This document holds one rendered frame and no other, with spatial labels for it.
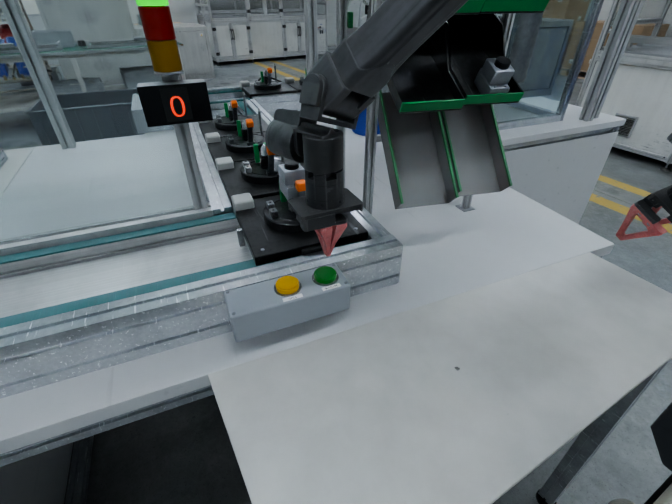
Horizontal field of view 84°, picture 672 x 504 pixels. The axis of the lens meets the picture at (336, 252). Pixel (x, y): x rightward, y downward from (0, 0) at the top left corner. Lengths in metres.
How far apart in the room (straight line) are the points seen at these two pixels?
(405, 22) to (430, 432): 0.53
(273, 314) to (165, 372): 0.21
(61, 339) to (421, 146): 0.77
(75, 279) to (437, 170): 0.79
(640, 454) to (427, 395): 1.33
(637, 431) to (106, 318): 1.83
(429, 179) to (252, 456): 0.64
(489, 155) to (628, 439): 1.29
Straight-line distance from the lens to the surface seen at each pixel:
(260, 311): 0.62
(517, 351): 0.75
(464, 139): 0.98
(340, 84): 0.50
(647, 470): 1.87
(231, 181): 1.03
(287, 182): 0.77
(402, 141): 0.90
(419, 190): 0.86
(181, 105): 0.81
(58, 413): 0.74
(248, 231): 0.80
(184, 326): 0.71
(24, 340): 0.73
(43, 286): 0.91
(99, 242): 0.93
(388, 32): 0.48
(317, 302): 0.65
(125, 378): 0.73
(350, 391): 0.63
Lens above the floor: 1.38
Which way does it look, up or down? 35 degrees down
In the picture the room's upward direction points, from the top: straight up
